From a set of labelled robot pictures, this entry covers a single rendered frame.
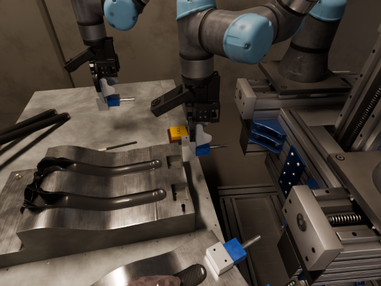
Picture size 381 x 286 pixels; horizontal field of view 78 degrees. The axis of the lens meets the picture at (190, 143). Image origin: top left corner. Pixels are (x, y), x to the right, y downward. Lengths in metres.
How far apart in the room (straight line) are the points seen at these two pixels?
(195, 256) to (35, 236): 0.34
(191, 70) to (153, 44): 1.83
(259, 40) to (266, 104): 0.44
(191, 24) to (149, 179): 0.39
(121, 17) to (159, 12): 1.64
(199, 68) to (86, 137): 0.61
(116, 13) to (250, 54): 0.34
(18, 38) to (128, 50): 0.91
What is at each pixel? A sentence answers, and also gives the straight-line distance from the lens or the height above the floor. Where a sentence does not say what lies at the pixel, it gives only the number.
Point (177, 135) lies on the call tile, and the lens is 0.86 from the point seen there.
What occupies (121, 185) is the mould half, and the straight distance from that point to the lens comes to 0.66.
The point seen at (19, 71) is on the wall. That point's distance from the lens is 2.78.
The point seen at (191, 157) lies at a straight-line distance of 0.66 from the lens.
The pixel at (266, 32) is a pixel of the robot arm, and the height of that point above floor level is 1.27.
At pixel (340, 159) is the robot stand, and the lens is 0.57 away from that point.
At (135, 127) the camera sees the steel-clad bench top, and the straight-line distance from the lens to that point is 0.98.
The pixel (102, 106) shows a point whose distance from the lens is 0.92.
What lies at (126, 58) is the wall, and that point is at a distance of 2.40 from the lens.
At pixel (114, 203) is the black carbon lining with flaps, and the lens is 0.64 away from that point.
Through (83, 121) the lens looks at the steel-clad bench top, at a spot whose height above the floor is 0.80.
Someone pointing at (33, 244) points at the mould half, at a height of 0.88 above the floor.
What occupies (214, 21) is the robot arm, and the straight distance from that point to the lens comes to 0.45.
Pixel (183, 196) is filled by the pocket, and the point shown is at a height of 0.86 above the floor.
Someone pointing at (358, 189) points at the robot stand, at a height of 1.04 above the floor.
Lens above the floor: 1.38
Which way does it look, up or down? 41 degrees down
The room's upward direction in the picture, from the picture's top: straight up
